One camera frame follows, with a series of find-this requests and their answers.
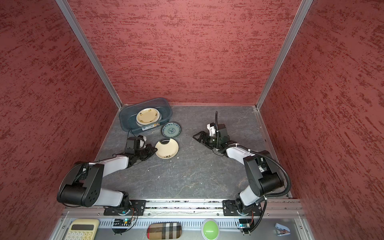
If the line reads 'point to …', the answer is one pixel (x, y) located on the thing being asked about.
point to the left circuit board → (125, 222)
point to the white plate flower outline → (146, 118)
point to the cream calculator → (83, 229)
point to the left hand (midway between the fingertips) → (158, 151)
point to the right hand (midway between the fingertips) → (195, 142)
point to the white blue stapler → (282, 230)
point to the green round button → (210, 229)
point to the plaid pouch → (164, 230)
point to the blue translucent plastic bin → (128, 114)
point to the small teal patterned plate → (171, 129)
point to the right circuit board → (244, 223)
